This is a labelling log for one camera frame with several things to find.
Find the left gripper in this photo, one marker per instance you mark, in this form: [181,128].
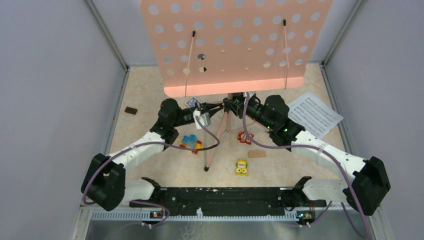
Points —
[207,106]

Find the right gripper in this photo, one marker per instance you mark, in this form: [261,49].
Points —
[236,104]

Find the pink music stand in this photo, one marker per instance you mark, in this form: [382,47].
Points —
[209,47]

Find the sheet music page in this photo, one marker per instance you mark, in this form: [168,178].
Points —
[313,114]

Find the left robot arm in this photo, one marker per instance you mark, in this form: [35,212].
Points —
[105,181]

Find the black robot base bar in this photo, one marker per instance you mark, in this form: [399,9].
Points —
[229,201]

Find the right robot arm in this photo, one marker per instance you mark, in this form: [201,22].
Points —
[363,183]

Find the blue playing card deck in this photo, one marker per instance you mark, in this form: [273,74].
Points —
[192,102]

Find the red owl toy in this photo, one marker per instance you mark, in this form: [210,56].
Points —
[242,137]

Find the toy block car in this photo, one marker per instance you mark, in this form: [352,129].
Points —
[191,142]

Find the wooden block near owl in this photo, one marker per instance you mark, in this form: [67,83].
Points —
[257,154]

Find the yellow owl toy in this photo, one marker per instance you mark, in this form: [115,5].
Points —
[241,167]

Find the small brown flat block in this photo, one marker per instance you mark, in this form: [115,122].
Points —
[130,110]

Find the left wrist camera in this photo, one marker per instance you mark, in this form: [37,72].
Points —
[201,120]

